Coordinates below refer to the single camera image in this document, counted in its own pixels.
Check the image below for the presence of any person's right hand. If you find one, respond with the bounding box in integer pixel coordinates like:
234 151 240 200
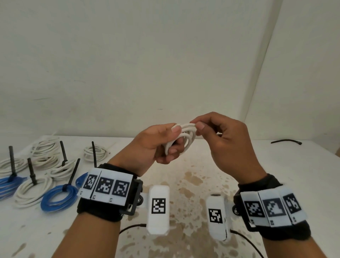
190 111 267 184

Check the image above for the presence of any thick white cable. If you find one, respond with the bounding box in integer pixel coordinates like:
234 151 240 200
30 138 61 155
0 157 29 176
32 154 61 168
84 145 113 163
13 176 56 209
49 159 78 179

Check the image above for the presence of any black camera wire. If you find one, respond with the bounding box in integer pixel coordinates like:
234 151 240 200
119 224 148 236
230 230 265 258

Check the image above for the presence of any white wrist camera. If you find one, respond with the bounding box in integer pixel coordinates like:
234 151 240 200
206 193 236 241
138 185 170 236

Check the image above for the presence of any grey cable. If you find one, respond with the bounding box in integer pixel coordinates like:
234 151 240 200
40 185 79 213

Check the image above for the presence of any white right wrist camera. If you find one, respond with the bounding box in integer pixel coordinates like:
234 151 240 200
206 193 236 241

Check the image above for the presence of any black right camera wire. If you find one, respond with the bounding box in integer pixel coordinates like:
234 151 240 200
230 230 265 258

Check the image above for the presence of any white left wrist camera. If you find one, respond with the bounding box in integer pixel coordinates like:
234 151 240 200
138 185 170 236

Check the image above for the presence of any black right wristband with markers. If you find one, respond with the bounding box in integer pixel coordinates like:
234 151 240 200
233 174 311 241

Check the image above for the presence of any blue cable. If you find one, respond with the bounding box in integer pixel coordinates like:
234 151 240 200
75 172 90 187
0 175 28 201

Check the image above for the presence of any person's right forearm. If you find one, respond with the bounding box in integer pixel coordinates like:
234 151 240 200
261 235 329 258

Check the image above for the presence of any person's left forearm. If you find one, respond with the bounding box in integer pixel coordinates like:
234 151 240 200
52 212 123 258

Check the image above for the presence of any tangle of white cables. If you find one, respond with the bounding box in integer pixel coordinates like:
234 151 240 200
163 122 198 157

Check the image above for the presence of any person's left hand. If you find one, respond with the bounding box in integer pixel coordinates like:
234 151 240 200
107 123 184 178

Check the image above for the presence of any black left camera wire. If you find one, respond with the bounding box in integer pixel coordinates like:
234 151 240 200
119 224 148 236

